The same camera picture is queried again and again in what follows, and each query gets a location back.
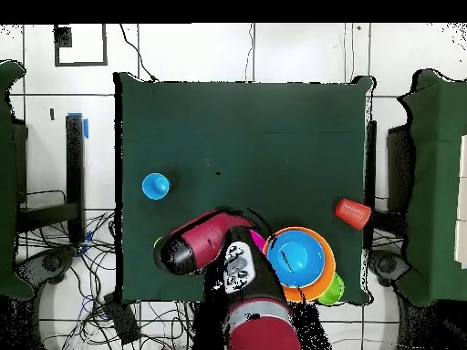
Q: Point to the green covered side table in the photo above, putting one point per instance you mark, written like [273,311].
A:
[437,182]
[7,182]

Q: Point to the black power strip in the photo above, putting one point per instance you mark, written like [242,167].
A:
[122,321]

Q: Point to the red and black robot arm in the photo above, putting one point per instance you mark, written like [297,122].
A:
[262,335]

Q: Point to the dark green tablecloth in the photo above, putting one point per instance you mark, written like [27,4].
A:
[233,109]

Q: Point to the green cup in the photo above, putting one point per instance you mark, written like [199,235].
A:
[157,243]

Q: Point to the large orange bowl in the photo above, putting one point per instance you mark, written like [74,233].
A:
[328,277]

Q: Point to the black L-shaped frame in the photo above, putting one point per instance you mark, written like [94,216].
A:
[74,164]

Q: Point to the large pink bowl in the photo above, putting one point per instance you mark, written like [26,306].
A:
[258,238]

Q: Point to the white boxes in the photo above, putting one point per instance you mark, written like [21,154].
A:
[462,218]

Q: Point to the small green bowl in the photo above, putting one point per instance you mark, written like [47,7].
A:
[334,293]

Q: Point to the black stand base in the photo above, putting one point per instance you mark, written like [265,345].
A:
[53,262]
[388,264]

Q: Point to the light blue cup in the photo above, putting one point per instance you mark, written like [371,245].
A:
[153,186]

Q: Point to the red-orange cup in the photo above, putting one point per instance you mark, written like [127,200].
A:
[352,213]

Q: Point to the light blue bowl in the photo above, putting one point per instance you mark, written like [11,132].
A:
[297,257]

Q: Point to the black upright bar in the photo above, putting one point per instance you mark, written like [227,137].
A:
[371,164]

